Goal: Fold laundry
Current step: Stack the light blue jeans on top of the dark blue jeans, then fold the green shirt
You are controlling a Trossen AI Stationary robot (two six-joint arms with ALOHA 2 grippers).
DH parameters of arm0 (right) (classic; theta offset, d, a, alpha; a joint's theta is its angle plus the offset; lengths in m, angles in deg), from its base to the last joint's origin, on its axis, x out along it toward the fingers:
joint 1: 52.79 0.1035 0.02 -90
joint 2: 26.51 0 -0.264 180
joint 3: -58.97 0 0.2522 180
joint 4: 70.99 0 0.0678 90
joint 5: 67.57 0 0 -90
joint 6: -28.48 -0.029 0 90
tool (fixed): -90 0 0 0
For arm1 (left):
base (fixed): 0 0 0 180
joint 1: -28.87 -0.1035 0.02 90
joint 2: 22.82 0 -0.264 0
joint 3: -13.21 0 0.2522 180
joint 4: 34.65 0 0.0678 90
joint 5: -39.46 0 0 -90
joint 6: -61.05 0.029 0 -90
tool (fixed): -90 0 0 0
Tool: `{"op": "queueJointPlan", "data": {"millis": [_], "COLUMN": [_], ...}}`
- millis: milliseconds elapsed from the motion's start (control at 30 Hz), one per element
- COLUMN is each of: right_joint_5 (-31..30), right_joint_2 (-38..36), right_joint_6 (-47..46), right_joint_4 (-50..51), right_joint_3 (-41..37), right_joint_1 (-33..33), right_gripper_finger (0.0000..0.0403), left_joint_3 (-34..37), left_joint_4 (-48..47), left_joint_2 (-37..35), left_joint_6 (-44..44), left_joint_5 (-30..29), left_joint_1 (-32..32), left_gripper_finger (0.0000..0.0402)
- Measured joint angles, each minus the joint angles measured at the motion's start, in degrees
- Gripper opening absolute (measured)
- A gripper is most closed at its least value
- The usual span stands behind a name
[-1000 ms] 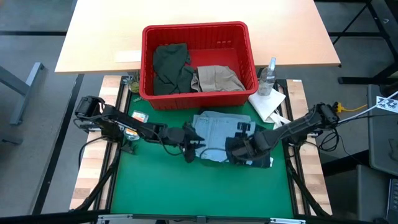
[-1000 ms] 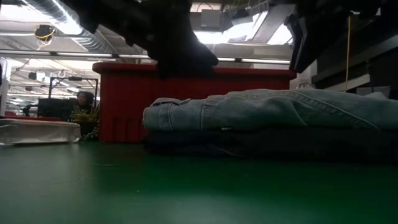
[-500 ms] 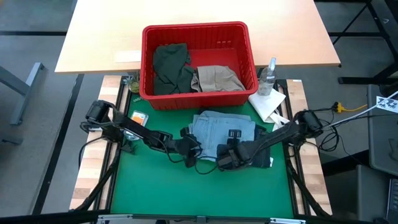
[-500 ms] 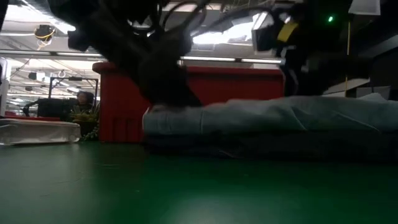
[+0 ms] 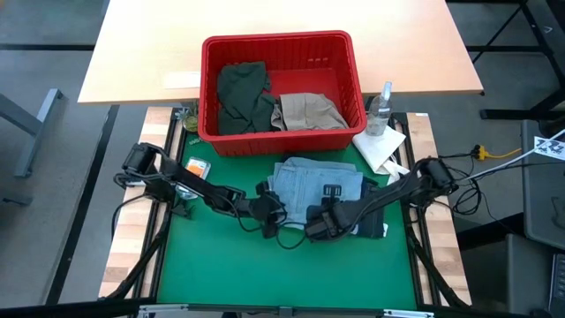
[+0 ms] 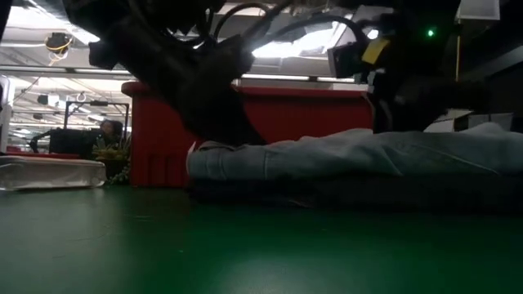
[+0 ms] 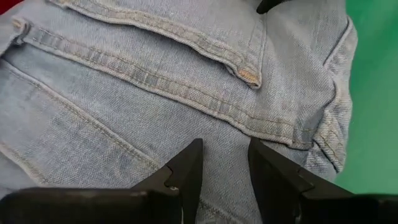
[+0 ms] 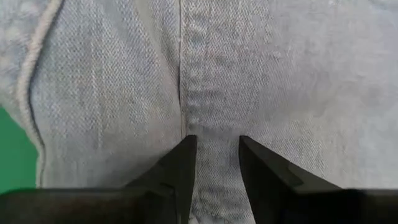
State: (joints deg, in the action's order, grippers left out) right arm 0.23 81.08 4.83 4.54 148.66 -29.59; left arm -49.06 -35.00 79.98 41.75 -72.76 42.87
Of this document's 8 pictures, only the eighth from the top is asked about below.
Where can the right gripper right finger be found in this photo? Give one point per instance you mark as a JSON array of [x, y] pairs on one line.
[[280, 199]]

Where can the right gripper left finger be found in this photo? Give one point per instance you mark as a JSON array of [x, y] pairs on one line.
[[140, 202]]

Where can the light blue jeans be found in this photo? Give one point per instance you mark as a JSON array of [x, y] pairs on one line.
[[248, 77]]

